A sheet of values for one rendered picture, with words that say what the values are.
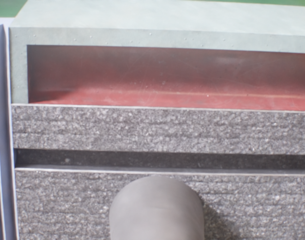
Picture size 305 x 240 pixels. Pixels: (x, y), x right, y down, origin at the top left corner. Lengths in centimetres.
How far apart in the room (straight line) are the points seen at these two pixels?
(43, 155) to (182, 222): 14
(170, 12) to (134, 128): 10
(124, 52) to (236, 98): 10
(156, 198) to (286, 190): 12
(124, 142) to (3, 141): 10
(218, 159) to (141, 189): 7
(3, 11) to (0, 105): 14
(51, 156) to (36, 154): 1
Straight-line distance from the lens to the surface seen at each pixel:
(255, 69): 55
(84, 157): 56
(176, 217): 50
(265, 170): 57
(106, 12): 56
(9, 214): 59
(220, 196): 56
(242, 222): 58
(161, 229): 49
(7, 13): 65
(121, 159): 56
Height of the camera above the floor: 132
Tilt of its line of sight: 68 degrees down
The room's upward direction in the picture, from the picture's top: 177 degrees clockwise
